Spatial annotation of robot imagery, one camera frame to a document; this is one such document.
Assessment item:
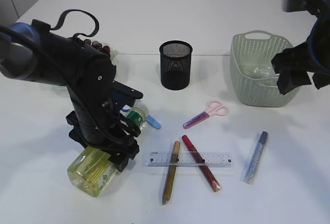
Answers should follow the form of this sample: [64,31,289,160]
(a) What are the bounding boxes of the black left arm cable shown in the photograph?
[50,9,101,44]

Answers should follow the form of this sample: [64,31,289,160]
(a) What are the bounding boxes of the blue safety scissors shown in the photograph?
[121,105,162,130]

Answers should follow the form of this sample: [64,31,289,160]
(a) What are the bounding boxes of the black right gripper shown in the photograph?
[271,42,330,95]

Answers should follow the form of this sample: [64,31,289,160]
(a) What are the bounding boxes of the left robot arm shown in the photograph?
[1,20,143,171]

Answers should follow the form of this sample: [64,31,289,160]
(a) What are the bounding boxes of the purple artificial grape bunch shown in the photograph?
[84,39,111,57]

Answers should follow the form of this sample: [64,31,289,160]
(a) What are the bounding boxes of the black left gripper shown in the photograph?
[67,79,143,172]

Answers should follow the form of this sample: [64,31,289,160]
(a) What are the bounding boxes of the silver glitter pen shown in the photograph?
[243,131,268,184]

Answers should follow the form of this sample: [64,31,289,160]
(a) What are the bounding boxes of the green wavy glass bowl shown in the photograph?
[35,37,118,86]

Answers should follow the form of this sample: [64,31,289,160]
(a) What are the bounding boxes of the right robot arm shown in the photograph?
[271,0,329,95]

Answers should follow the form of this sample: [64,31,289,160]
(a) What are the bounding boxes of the green plastic woven basket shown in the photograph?
[230,30,300,107]

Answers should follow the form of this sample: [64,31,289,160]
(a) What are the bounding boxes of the pink safety scissors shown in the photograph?
[183,100,229,129]

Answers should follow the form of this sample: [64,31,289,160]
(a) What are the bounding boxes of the red glitter pen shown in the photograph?
[182,135,221,192]

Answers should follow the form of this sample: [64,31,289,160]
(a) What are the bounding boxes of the clear plastic sheet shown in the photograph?
[243,65,279,79]

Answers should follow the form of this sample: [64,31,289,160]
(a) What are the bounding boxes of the yellow tea plastic bottle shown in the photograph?
[67,146,120,197]

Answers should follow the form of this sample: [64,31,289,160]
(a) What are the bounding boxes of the black mesh pen holder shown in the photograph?
[159,40,193,90]

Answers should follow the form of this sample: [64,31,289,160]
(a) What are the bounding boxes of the clear plastic ruler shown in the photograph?
[143,152,235,168]

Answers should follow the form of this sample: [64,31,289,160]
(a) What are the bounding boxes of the gold glitter pen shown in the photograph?
[162,141,180,205]

